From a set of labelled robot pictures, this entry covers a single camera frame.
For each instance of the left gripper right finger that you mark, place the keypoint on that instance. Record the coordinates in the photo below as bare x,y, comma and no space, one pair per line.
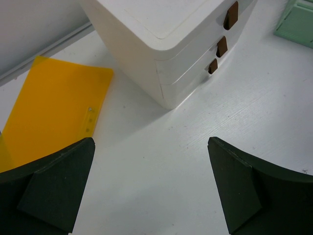
258,197

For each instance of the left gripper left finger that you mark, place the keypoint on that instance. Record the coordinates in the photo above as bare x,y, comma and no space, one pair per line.
43,197

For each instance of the yellow folder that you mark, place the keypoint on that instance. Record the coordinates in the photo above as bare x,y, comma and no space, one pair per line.
58,105

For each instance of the white drawer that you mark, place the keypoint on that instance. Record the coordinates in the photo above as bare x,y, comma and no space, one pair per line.
176,93
228,20
198,53

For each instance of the white three-drawer organizer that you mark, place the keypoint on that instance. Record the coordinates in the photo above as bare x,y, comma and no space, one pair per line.
137,32

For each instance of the green file rack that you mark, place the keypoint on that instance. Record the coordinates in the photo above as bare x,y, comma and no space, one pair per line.
296,22

